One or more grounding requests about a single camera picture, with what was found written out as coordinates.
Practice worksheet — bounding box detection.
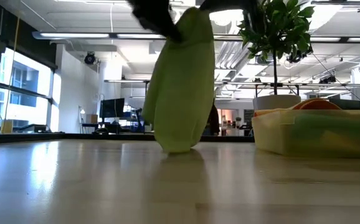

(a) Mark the yellow box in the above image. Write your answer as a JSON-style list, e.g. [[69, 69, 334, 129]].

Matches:
[[0, 119, 14, 135]]

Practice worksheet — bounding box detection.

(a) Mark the black round ceiling camera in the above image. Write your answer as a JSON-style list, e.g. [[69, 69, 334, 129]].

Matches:
[[83, 51, 97, 65]]

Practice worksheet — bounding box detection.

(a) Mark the dark flat monitor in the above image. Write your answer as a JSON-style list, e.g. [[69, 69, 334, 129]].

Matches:
[[328, 98, 360, 110]]

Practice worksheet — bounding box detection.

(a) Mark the black aluminium table frame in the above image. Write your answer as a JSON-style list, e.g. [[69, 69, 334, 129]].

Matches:
[[0, 133, 255, 144]]

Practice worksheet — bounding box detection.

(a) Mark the translucent yellow plastic tray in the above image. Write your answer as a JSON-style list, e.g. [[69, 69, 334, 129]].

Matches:
[[251, 107, 360, 160]]

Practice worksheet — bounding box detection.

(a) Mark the white plant pot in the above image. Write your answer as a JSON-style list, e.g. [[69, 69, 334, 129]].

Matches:
[[252, 94, 302, 111]]

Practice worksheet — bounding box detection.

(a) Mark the person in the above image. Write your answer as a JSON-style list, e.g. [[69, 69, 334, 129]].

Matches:
[[207, 99, 221, 136]]

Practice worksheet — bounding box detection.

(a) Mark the light green microfiber towel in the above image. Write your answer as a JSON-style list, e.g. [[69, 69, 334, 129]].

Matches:
[[141, 6, 216, 154]]

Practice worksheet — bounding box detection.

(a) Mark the orange microfiber towel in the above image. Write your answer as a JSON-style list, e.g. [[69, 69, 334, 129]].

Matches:
[[254, 97, 360, 118]]

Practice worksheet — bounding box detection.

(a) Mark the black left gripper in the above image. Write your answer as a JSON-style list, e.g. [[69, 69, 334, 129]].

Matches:
[[126, 0, 184, 43]]

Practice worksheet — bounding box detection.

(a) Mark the yellow cable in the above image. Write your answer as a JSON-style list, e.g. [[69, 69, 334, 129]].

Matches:
[[0, 14, 21, 125]]

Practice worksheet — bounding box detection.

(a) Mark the long ceiling light fixture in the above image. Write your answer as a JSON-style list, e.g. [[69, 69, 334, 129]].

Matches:
[[32, 30, 360, 43]]

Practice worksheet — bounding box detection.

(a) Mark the green leafy plant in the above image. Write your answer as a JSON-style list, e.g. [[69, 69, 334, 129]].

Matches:
[[237, 0, 315, 96]]

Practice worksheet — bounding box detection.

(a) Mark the black background station frame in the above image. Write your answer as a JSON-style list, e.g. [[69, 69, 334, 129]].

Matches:
[[104, 79, 360, 110]]

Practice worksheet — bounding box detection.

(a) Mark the black computer monitor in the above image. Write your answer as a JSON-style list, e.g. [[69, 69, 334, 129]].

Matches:
[[99, 98, 126, 119]]

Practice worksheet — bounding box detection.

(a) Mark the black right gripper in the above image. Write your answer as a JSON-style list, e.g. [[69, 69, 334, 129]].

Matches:
[[198, 0, 262, 35]]

